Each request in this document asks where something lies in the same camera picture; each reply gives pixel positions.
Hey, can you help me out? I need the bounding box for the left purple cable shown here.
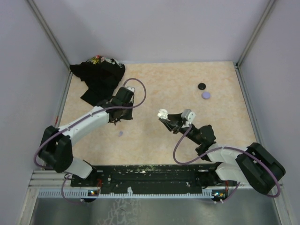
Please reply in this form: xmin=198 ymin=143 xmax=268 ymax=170
xmin=34 ymin=78 xmax=147 ymax=206

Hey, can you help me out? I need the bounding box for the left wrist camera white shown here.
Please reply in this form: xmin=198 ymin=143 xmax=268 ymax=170
xmin=126 ymin=87 xmax=135 ymax=93

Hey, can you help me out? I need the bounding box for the left aluminium frame post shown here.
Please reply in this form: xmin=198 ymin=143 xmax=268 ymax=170
xmin=25 ymin=0 xmax=70 ymax=68

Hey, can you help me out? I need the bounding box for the white slotted cable duct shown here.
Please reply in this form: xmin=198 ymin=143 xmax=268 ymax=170
xmin=37 ymin=187 xmax=229 ymax=199

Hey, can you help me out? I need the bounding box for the white earbud charging case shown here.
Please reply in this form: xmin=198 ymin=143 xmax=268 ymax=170
xmin=157 ymin=109 xmax=168 ymax=120

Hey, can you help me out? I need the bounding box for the black round charging case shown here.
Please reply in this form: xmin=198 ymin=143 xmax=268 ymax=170
xmin=198 ymin=83 xmax=206 ymax=90

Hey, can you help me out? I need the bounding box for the purple round charging case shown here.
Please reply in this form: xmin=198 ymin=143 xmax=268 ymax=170
xmin=202 ymin=91 xmax=211 ymax=99

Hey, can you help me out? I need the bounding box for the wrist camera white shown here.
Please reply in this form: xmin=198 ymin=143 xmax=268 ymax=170
xmin=182 ymin=109 xmax=196 ymax=128
xmin=126 ymin=87 xmax=135 ymax=93

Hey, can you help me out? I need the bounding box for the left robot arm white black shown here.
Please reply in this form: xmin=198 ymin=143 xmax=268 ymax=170
xmin=37 ymin=87 xmax=135 ymax=186

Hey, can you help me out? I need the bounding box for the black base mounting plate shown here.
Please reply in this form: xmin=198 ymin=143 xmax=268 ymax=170
xmin=71 ymin=163 xmax=237 ymax=195

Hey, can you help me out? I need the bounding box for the right aluminium frame post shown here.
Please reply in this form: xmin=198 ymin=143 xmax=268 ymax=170
xmin=236 ymin=0 xmax=277 ymax=68

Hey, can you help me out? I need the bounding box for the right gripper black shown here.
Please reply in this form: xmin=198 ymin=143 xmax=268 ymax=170
xmin=160 ymin=112 xmax=203 ymax=145

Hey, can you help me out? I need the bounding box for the black printed cloth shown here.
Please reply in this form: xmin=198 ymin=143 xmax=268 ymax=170
xmin=69 ymin=55 xmax=126 ymax=106

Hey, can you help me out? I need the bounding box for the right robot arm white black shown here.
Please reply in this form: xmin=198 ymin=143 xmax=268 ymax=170
xmin=157 ymin=109 xmax=286 ymax=197

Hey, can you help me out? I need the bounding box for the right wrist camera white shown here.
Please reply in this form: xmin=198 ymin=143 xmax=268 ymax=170
xmin=182 ymin=109 xmax=196 ymax=128

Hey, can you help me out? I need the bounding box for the aluminium frame post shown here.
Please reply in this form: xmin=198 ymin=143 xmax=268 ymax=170
xmin=25 ymin=0 xmax=70 ymax=68
xmin=236 ymin=0 xmax=277 ymax=68

